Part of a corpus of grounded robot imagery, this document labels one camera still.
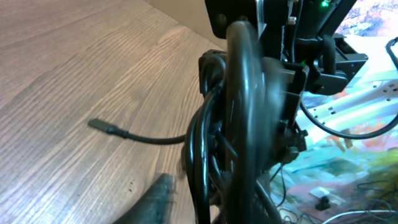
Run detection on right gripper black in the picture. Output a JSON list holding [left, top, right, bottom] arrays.
[[205, 0, 309, 164]]

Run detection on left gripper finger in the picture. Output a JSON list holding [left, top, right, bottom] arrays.
[[113, 173, 175, 224]]

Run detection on thick black USB cable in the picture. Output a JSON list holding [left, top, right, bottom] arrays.
[[183, 20, 284, 224]]

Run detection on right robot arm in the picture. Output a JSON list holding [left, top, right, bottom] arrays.
[[205, 1, 368, 166]]

